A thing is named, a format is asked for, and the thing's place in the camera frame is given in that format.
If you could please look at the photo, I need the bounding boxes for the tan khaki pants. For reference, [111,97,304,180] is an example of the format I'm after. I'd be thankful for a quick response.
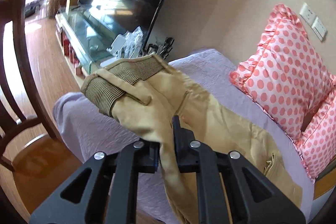
[81,55,302,223]

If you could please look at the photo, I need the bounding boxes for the lavender bed sheet mattress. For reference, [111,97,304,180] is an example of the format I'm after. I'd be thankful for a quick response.
[53,49,314,223]

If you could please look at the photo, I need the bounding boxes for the dark wooden chair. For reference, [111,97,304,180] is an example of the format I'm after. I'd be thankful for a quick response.
[0,0,63,173]

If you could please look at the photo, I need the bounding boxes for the pink polka dot pillow left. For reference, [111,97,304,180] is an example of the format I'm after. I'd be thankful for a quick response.
[230,3,333,141]

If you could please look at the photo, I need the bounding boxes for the pink polka dot pillow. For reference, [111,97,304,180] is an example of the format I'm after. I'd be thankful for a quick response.
[295,74,335,180]
[230,3,333,141]

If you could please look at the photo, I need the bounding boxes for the pink polka dot pillow right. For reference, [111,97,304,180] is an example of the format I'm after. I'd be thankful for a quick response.
[295,74,335,180]

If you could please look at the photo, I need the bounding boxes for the glass top tv cabinet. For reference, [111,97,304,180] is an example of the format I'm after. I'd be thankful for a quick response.
[55,1,126,76]

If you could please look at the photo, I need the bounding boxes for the wooden headboard panel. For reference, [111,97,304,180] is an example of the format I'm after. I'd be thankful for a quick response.
[314,165,335,200]

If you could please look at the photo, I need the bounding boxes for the white wall switch plate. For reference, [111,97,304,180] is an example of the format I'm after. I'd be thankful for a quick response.
[311,16,327,42]

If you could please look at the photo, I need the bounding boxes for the white wall socket plate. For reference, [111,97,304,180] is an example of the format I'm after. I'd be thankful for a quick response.
[299,3,317,27]

